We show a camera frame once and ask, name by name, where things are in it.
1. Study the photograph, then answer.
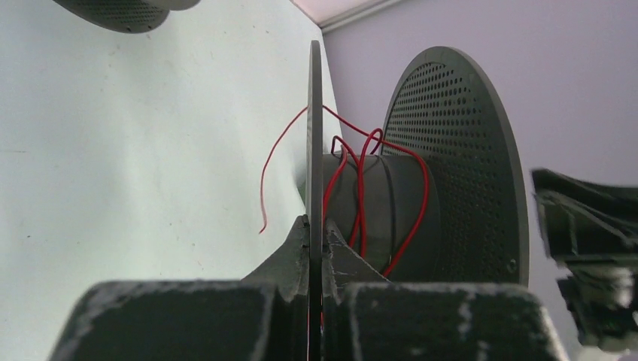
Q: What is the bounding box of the right aluminium frame post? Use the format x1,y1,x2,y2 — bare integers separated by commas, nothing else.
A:
317,0,402,33

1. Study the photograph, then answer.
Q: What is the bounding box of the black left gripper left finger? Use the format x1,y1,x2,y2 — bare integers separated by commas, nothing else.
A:
50,216,309,360

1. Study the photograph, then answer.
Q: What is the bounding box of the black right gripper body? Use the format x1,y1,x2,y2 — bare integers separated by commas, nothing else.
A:
532,168,637,349

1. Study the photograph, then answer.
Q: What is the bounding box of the dark grey spool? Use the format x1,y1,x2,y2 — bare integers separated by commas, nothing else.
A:
55,0,200,34
305,39,530,290

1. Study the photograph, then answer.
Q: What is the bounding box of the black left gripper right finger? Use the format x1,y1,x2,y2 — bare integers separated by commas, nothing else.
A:
323,221,568,360

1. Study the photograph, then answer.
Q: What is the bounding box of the red wire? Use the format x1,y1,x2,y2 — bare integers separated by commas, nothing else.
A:
258,103,430,330

